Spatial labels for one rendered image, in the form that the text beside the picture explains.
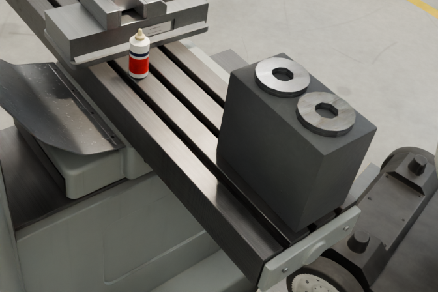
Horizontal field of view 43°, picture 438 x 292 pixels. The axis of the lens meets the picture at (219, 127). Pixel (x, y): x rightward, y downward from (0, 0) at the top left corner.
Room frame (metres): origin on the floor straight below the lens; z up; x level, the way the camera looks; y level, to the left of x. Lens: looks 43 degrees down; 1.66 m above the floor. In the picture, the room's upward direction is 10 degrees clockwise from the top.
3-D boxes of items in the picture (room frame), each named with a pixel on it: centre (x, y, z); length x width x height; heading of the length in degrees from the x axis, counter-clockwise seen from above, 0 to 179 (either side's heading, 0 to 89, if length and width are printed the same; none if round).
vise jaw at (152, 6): (1.07, 0.22, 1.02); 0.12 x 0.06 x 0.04; 43
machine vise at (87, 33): (1.05, 0.24, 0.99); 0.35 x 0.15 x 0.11; 133
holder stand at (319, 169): (0.69, -0.12, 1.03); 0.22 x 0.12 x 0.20; 44
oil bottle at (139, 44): (0.91, 0.19, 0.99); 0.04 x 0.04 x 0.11
